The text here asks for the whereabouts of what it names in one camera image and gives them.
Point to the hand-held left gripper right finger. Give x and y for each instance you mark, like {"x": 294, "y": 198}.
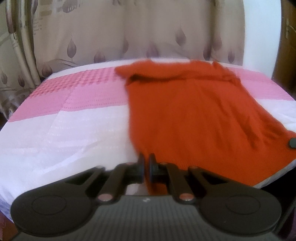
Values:
{"x": 152, "y": 171}

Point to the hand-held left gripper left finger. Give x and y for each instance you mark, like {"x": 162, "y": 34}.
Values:
{"x": 141, "y": 171}

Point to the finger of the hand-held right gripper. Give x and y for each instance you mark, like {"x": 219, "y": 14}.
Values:
{"x": 292, "y": 141}

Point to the red sweater with sequin collar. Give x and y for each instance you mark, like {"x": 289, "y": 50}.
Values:
{"x": 189, "y": 111}

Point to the brown wooden door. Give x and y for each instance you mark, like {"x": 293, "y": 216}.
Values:
{"x": 284, "y": 60}

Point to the pink and white blanket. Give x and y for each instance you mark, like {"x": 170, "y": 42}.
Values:
{"x": 69, "y": 129}

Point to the beige leaf print curtain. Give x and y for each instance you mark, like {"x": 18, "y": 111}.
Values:
{"x": 104, "y": 34}

